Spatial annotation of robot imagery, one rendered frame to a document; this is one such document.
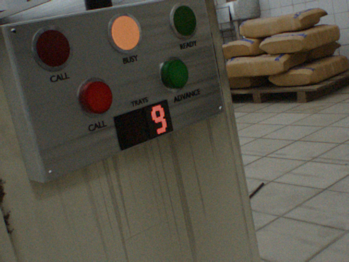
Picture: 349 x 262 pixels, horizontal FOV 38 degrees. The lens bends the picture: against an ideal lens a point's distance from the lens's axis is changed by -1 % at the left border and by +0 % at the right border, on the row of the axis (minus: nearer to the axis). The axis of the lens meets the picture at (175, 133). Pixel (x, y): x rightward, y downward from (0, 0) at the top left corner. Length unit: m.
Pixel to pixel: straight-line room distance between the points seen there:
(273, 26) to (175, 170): 3.87
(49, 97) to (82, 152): 0.06
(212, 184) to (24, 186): 0.24
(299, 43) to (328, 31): 0.39
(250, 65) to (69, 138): 3.90
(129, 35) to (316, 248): 1.37
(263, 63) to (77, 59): 3.80
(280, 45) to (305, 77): 0.32
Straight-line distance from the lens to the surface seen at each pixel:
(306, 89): 4.08
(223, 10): 5.40
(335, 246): 1.77
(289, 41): 4.14
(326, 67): 4.31
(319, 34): 4.30
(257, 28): 4.51
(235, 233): 0.67
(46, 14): 0.90
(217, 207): 0.63
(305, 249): 1.77
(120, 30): 0.50
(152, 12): 0.53
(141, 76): 0.51
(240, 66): 4.39
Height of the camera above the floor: 0.81
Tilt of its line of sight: 12 degrees down
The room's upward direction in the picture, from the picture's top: 12 degrees counter-clockwise
